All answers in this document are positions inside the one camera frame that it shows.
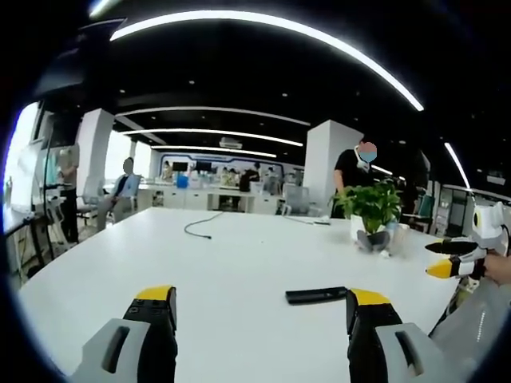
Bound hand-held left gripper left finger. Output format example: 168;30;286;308
68;284;178;383

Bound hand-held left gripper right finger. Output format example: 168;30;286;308
345;288;450;383

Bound black remote control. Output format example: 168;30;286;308
284;286;348;306

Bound person's right hand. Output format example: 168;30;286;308
483;253;511;285

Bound person's grey clothing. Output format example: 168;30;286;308
427;274;511;383

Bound small grey figurine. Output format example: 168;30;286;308
356;228;391;252

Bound green potted plant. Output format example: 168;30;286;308
327;178;404;248

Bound white cabinet counter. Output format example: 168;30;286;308
137;184;280;215

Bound white office chair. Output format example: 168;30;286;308
281;185;311;216
75;179;105;228

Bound black cable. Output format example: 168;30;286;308
184;211;224;241

